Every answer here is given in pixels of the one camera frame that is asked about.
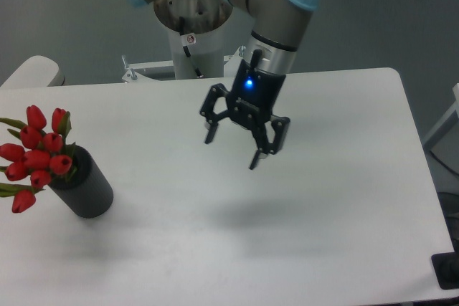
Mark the dark grey ribbed vase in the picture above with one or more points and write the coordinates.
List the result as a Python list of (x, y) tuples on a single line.
[(88, 193)]

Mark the red tulip bouquet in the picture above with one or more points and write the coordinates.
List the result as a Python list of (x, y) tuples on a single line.
[(39, 159)]

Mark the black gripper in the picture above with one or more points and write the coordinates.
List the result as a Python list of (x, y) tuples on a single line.
[(249, 104)]

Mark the black device at table edge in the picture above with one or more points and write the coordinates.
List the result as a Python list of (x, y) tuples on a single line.
[(446, 270)]

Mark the white frame at right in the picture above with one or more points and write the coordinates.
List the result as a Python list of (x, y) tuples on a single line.
[(446, 123)]

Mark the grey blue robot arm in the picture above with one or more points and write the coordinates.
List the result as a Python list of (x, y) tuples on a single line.
[(275, 38)]

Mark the white chair seat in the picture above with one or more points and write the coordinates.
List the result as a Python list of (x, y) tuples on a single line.
[(37, 71)]

